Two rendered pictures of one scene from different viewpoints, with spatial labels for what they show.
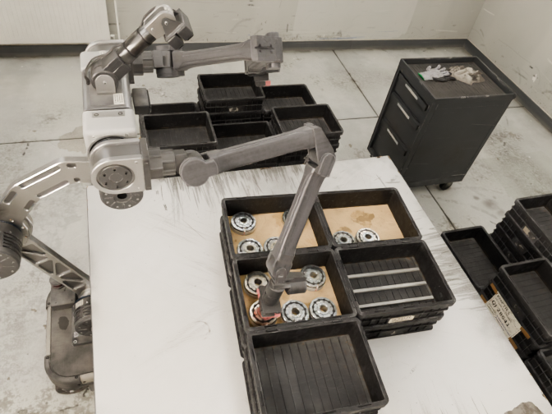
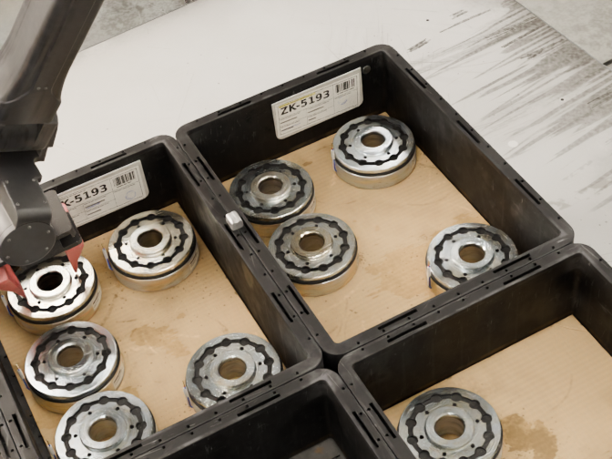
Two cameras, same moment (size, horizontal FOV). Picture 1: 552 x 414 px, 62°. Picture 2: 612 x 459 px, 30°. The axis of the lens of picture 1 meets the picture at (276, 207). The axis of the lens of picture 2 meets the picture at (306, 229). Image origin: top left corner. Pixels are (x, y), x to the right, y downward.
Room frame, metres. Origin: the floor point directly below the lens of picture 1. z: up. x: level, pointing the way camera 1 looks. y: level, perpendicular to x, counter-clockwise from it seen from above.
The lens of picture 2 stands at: (1.12, -0.92, 1.83)
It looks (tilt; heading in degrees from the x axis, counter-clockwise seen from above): 47 degrees down; 90
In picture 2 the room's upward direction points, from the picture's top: 8 degrees counter-clockwise
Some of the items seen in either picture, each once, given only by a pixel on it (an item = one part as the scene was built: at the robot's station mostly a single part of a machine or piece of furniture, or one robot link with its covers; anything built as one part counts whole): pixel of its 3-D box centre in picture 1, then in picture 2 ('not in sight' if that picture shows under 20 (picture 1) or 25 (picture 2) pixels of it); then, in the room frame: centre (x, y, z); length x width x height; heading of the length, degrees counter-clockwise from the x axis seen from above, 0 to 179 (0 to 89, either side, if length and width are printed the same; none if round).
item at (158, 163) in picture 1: (158, 163); not in sight; (0.86, 0.33, 1.45); 0.09 x 0.08 x 0.12; 25
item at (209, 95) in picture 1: (228, 113); not in sight; (2.58, 0.46, 0.37); 0.40 x 0.30 x 0.45; 116
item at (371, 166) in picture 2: (243, 221); (372, 143); (1.23, 0.12, 0.86); 0.10 x 0.10 x 0.01
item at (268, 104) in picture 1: (282, 116); not in sight; (2.75, 0.09, 0.31); 0.40 x 0.30 x 0.34; 116
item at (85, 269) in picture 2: (264, 312); (51, 285); (0.83, -0.04, 0.86); 0.10 x 0.10 x 0.01
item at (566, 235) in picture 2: (275, 223); (362, 187); (1.20, -0.01, 0.92); 0.40 x 0.30 x 0.02; 111
